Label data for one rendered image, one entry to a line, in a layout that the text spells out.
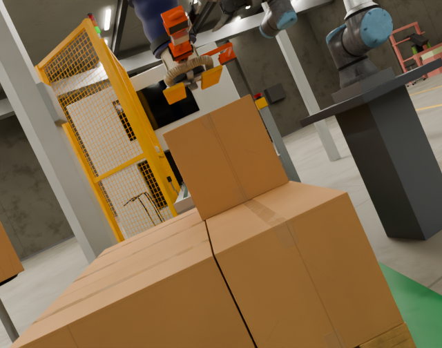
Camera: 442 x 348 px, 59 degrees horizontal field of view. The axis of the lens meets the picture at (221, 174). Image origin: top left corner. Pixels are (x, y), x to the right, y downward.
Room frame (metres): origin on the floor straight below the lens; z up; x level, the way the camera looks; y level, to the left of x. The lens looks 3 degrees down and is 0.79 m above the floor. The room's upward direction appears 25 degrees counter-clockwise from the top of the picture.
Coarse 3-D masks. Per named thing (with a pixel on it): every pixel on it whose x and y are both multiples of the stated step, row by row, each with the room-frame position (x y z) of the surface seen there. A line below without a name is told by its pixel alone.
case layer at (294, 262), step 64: (320, 192) 1.16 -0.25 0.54; (128, 256) 1.58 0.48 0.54; (192, 256) 1.10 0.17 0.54; (256, 256) 1.02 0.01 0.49; (320, 256) 1.03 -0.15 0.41; (64, 320) 1.03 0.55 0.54; (128, 320) 1.00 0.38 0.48; (192, 320) 1.00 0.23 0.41; (256, 320) 1.01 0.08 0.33; (320, 320) 1.02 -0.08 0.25; (384, 320) 1.03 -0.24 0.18
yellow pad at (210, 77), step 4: (212, 68) 1.76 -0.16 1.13; (216, 68) 1.76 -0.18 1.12; (220, 68) 1.76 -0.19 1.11; (204, 72) 1.76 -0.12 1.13; (208, 72) 1.76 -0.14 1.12; (212, 72) 1.76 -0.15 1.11; (216, 72) 1.80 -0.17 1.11; (220, 72) 1.84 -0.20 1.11; (204, 76) 1.76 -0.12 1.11; (208, 76) 1.79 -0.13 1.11; (212, 76) 1.84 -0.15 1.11; (216, 76) 1.88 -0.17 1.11; (204, 80) 1.85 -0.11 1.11; (208, 80) 1.89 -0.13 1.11; (212, 80) 1.94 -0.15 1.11; (216, 80) 2.00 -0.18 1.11; (204, 84) 1.96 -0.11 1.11; (208, 84) 2.01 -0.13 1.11; (212, 84) 2.06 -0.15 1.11; (204, 88) 2.08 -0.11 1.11
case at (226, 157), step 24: (192, 120) 1.62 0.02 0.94; (216, 120) 1.62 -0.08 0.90; (240, 120) 1.61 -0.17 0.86; (168, 144) 1.62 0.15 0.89; (192, 144) 1.62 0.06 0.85; (216, 144) 1.62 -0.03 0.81; (240, 144) 1.62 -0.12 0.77; (264, 144) 1.61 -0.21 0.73; (192, 168) 1.62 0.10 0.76; (216, 168) 1.62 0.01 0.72; (240, 168) 1.62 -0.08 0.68; (264, 168) 1.61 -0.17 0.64; (192, 192) 1.62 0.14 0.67; (216, 192) 1.62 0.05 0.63; (240, 192) 1.62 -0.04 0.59; (264, 192) 1.62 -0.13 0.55
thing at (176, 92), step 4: (176, 84) 1.76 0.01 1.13; (180, 84) 1.76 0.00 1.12; (168, 88) 1.75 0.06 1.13; (172, 88) 1.75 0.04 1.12; (176, 88) 1.76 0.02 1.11; (180, 88) 1.79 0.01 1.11; (184, 88) 1.84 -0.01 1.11; (164, 92) 1.75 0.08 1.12; (168, 92) 1.75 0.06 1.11; (172, 92) 1.78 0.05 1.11; (176, 92) 1.82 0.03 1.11; (180, 92) 1.87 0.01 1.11; (184, 92) 1.92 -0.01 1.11; (168, 96) 1.83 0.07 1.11; (172, 96) 1.88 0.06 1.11; (176, 96) 1.93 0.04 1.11; (180, 96) 1.98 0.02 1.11; (184, 96) 2.04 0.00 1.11; (168, 100) 1.94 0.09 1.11; (172, 100) 1.99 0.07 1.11; (176, 100) 2.05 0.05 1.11
